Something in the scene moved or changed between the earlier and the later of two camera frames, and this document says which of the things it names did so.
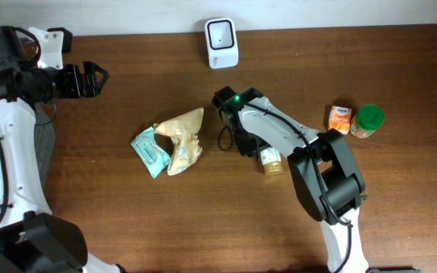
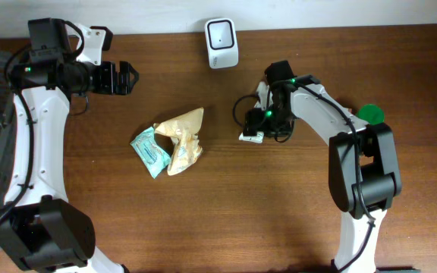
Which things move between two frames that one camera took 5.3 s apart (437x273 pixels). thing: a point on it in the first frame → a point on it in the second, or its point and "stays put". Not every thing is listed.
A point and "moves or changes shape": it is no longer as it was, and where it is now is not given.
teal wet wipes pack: x=153 y=157 stays put
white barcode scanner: x=221 y=43 stays put
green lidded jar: x=368 y=120 stays put
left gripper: x=93 y=87 → x=108 y=69
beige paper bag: x=183 y=129 stays put
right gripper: x=246 y=149 → x=250 y=120
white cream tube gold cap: x=271 y=159 moves or changes shape
